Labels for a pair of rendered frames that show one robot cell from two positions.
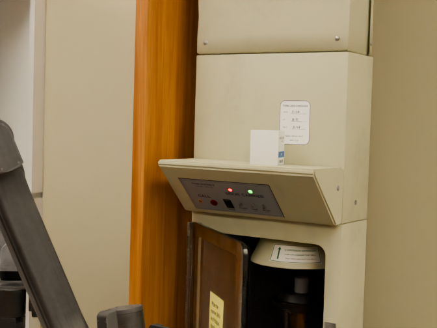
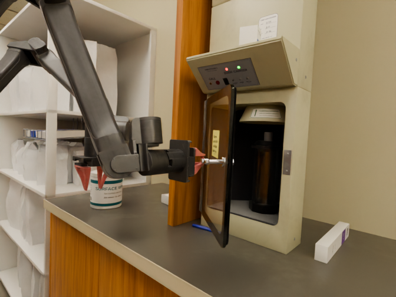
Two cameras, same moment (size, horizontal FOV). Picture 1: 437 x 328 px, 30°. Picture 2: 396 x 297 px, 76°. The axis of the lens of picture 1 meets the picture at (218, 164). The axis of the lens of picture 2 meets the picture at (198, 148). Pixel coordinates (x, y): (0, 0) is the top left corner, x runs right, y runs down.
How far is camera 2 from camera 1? 0.75 m
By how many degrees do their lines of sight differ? 8
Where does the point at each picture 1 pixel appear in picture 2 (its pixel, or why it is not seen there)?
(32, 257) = (74, 68)
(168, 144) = not seen: hidden behind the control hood
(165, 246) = (192, 116)
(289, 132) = (263, 36)
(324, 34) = not seen: outside the picture
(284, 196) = (260, 66)
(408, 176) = (327, 89)
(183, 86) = (204, 31)
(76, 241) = (165, 139)
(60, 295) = (95, 98)
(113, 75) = not seen: hidden behind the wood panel
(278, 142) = (257, 32)
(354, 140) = (306, 35)
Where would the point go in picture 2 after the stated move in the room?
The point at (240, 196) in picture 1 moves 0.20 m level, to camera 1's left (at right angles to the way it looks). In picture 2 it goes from (233, 73) to (167, 72)
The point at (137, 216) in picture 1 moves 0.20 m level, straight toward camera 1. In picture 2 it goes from (176, 95) to (165, 83)
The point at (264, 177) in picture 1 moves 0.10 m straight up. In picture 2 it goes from (247, 51) to (250, 12)
